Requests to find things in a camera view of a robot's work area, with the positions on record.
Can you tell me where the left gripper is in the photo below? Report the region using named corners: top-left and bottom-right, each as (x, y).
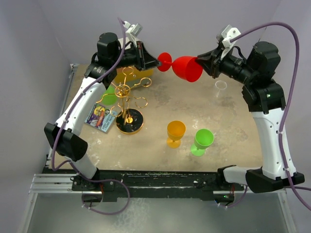
top-left (112, 41), bottom-right (162, 71)

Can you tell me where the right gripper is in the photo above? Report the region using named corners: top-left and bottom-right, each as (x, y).
top-left (195, 43), bottom-right (257, 84)

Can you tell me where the red wine glass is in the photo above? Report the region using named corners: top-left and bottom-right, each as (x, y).
top-left (157, 52), bottom-right (203, 83)

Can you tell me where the green wine glass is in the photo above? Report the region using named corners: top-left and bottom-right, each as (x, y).
top-left (190, 129), bottom-right (214, 157)
top-left (100, 85), bottom-right (118, 106)

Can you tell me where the gold wine glass rack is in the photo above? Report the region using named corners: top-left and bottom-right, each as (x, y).
top-left (110, 77), bottom-right (152, 134)

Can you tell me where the orange wine glass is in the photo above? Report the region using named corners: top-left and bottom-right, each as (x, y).
top-left (167, 120), bottom-right (186, 149)

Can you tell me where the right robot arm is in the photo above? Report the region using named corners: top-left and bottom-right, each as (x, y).
top-left (196, 41), bottom-right (305, 193)

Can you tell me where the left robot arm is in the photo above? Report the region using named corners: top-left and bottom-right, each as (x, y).
top-left (44, 33), bottom-right (160, 190)

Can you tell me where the clear plastic wine glass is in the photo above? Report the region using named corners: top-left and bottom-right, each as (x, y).
top-left (215, 80), bottom-right (227, 98)

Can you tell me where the round mini drawer chest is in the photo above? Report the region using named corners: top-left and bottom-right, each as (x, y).
top-left (113, 67), bottom-right (154, 86)

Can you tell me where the children's paperback book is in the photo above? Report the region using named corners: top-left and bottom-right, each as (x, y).
top-left (85, 103), bottom-right (117, 133)

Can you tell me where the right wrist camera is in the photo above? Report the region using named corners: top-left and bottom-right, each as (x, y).
top-left (216, 25), bottom-right (241, 60)

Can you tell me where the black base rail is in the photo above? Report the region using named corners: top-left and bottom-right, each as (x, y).
top-left (70, 170), bottom-right (244, 202)

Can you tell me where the purple loop cable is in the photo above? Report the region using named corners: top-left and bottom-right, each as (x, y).
top-left (81, 179), bottom-right (133, 216)

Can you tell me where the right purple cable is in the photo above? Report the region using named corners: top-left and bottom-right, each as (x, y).
top-left (230, 21), bottom-right (311, 211)

